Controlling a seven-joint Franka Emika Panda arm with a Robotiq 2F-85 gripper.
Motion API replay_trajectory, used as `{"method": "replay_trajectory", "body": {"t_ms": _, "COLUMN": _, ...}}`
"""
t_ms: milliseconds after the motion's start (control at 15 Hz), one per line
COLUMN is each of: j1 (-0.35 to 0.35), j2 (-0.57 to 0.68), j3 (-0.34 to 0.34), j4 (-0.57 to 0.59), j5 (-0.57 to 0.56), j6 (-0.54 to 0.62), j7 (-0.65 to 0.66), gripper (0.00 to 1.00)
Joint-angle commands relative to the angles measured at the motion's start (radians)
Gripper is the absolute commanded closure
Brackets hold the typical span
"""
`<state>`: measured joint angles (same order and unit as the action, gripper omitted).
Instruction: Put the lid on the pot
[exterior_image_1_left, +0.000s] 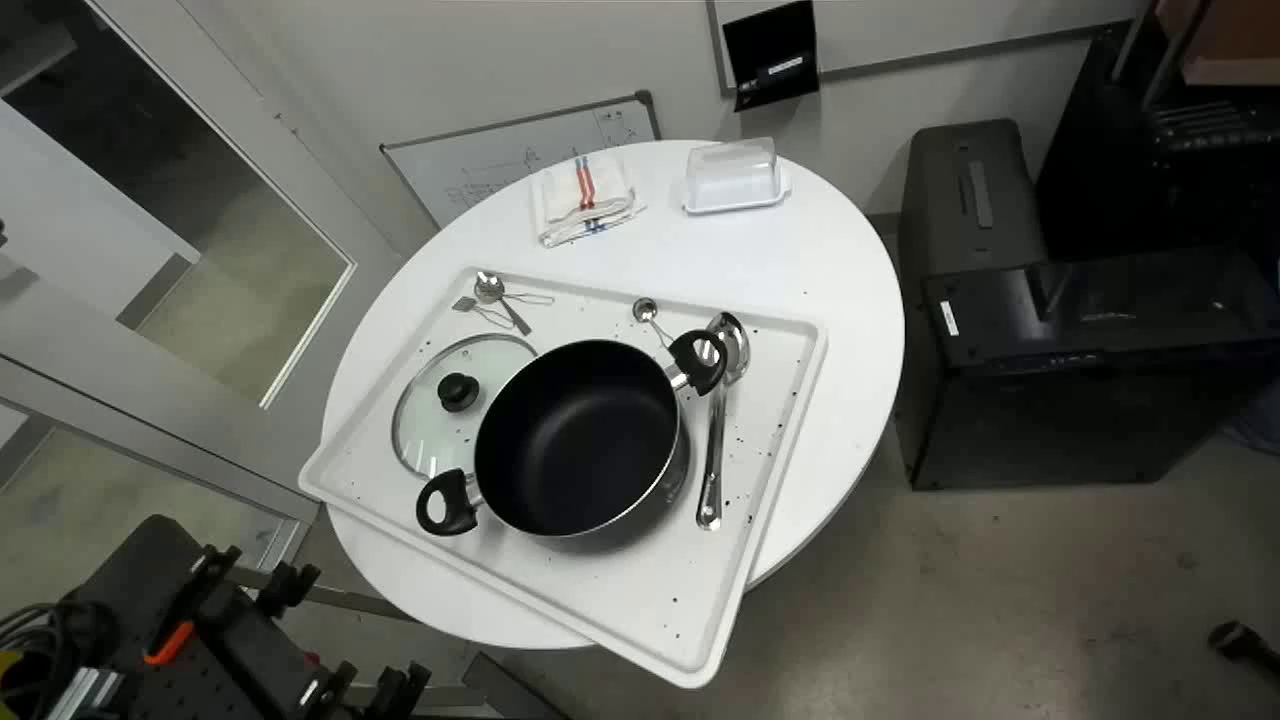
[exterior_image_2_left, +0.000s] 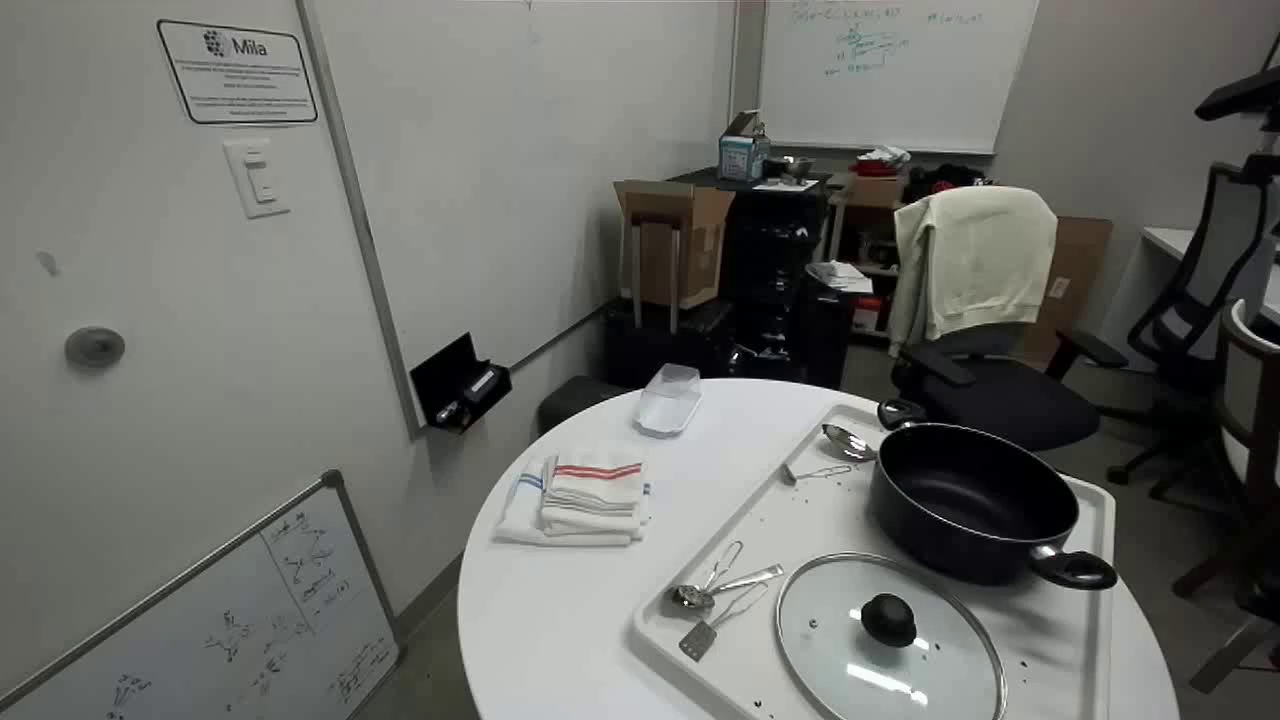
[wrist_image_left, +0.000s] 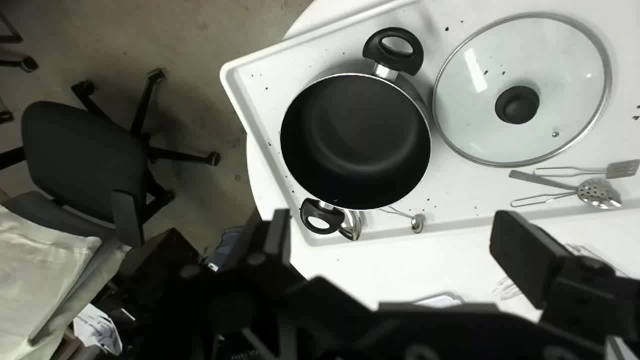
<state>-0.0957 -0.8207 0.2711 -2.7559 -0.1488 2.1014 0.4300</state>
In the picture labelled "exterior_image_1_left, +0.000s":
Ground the clear plastic butter dish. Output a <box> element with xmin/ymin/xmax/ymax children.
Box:
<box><xmin>681</xmin><ymin>135</ymin><xmax>790</xmax><ymax>215</ymax></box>

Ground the round white table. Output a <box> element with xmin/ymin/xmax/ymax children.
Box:
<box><xmin>324</xmin><ymin>139</ymin><xmax>905</xmax><ymax>585</ymax></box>

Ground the white plastic tray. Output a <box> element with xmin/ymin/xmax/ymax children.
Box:
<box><xmin>299</xmin><ymin>275</ymin><xmax>823</xmax><ymax>686</ymax></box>

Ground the black cooking pot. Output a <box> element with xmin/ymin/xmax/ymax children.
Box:
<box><xmin>417</xmin><ymin>327</ymin><xmax>727</xmax><ymax>539</ymax></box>

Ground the glass pot lid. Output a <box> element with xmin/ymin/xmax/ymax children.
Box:
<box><xmin>393</xmin><ymin>333</ymin><xmax>534</xmax><ymax>478</ymax></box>

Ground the folded white striped towel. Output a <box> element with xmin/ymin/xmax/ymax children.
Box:
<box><xmin>532</xmin><ymin>152</ymin><xmax>638</xmax><ymax>246</ymax></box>

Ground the black cabinet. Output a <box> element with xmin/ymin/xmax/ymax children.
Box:
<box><xmin>900</xmin><ymin>120</ymin><xmax>1275</xmax><ymax>490</ymax></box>

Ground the large metal ladle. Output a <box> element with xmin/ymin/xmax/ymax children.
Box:
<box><xmin>694</xmin><ymin>311</ymin><xmax>752</xmax><ymax>527</ymax></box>

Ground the small leaning whiteboard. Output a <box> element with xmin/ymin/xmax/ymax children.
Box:
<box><xmin>383</xmin><ymin>86</ymin><xmax>658</xmax><ymax>222</ymax></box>

